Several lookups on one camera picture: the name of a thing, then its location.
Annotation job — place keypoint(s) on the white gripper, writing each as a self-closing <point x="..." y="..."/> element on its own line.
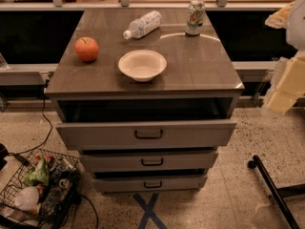
<point x="296" y="24"/>

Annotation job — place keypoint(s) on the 7up soda can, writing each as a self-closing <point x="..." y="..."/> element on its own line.
<point x="195" y="17"/>

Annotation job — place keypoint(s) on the white paper bowl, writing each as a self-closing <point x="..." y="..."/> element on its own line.
<point x="142" y="65"/>

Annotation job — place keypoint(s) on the top grey drawer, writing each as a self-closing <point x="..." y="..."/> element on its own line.
<point x="146" y="135"/>

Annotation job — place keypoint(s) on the grey drawer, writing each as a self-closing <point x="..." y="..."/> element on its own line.
<point x="146" y="135"/>
<point x="155" y="161"/>
<point x="148" y="184"/>

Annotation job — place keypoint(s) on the black chair base leg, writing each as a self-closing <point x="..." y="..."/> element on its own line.
<point x="279" y="194"/>

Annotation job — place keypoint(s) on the middle grey drawer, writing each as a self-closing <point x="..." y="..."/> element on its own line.
<point x="155" y="161"/>

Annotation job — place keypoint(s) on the grey drawer cabinet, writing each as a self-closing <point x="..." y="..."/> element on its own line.
<point x="199" y="82"/>

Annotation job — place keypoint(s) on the clear plastic water bottle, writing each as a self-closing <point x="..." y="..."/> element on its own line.
<point x="144" y="25"/>

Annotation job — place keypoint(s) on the red apple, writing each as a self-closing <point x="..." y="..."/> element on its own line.
<point x="86" y="48"/>

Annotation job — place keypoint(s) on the bottom grey drawer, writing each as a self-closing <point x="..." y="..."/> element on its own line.
<point x="148" y="184"/>

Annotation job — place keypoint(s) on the blue tape cross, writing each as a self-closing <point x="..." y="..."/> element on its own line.
<point x="149" y="213"/>

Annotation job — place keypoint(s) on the green snack bag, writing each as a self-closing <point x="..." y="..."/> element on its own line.
<point x="38" y="174"/>

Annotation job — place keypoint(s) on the white round object in basket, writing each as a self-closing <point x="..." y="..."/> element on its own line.
<point x="27" y="199"/>

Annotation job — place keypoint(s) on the black wire basket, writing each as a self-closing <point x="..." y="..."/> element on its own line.
<point x="55" y="199"/>

